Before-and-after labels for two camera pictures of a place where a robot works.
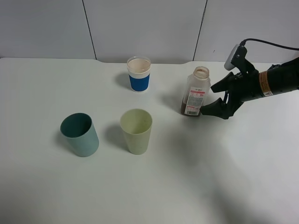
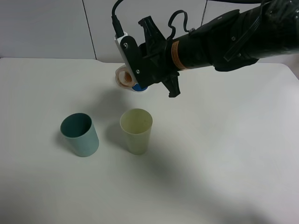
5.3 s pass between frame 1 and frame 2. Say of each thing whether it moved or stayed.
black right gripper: moved
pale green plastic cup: stayed
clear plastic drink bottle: moved
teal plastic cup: stayed
